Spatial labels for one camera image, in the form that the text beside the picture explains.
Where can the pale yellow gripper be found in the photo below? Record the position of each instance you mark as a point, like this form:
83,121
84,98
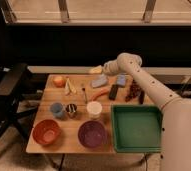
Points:
96,70

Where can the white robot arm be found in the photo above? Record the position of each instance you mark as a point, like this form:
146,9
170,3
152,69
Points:
176,110

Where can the purple bowl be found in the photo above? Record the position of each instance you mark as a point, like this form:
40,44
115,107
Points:
92,134

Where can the orange bowl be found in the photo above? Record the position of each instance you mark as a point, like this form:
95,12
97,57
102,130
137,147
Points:
46,132

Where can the orange carrot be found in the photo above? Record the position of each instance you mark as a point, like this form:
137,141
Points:
99,94

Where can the small dark spoon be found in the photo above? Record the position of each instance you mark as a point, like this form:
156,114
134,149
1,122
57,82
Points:
85,95

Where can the blue sponge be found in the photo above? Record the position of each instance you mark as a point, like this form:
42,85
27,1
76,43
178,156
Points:
121,80

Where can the black rectangular block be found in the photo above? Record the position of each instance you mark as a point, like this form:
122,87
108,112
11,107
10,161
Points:
113,92

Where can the peeled banana toy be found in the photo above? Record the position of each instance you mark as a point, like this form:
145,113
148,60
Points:
69,87

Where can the white cup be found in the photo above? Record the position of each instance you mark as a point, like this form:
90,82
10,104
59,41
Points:
94,109

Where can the red apple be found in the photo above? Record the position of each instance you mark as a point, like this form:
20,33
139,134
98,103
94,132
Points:
59,81

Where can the dark red grapes bunch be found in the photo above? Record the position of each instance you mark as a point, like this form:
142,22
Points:
134,92

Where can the striped metal cup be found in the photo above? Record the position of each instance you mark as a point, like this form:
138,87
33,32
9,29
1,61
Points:
71,110

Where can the dark marker pen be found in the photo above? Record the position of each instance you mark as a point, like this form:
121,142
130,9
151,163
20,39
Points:
141,97

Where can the blue cup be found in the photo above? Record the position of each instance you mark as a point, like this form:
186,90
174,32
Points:
57,110

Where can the green plastic tray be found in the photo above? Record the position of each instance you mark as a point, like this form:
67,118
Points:
136,128

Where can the black office chair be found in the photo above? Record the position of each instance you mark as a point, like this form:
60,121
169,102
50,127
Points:
12,84

